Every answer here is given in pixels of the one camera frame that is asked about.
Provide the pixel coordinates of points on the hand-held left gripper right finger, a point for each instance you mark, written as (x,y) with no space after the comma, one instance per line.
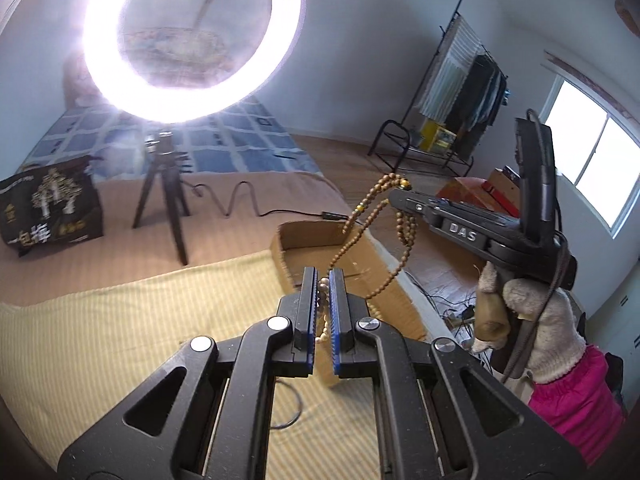
(334,320)

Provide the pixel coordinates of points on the person's right hand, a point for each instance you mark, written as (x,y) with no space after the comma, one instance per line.
(550,320)

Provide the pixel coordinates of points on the yellow striped mat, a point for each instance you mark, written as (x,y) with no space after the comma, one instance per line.
(125,330)

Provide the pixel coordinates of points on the black clothes rack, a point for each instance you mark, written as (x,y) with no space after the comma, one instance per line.
(425,70)

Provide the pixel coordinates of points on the blue checked blanket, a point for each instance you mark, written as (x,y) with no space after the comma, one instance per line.
(235,145)

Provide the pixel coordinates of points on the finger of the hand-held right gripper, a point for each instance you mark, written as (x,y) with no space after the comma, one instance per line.
(450,222)

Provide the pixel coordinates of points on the yellow box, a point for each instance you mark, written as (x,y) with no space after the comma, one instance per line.
(436,136)

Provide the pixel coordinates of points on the white hanging cloth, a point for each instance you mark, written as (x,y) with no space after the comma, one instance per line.
(450,75)

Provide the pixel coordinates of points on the dark hanging clothes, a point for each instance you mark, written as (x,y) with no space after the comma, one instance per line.
(482,95)

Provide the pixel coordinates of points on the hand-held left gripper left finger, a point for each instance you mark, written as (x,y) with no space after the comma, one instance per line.
(314,310)

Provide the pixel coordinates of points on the window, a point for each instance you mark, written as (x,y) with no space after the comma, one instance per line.
(595,145)

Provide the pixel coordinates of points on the black tripod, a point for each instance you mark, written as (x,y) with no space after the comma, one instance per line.
(167,182)

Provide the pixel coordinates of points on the red cardboard box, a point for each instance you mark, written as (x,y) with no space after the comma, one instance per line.
(465,192)

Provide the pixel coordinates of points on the person's right forearm pink sleeve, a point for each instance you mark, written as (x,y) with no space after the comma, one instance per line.
(575,400)

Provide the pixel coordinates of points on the black printed bag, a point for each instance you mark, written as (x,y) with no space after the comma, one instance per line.
(50,205)

